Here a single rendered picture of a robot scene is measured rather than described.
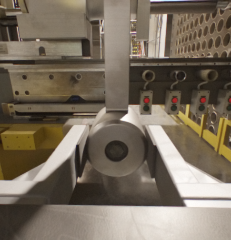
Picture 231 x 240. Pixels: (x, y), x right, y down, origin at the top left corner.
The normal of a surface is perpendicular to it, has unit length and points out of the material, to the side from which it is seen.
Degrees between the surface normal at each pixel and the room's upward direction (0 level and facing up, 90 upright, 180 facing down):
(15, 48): 90
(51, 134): 90
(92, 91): 90
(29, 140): 90
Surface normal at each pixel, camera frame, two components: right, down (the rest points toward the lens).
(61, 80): -0.02, 0.30
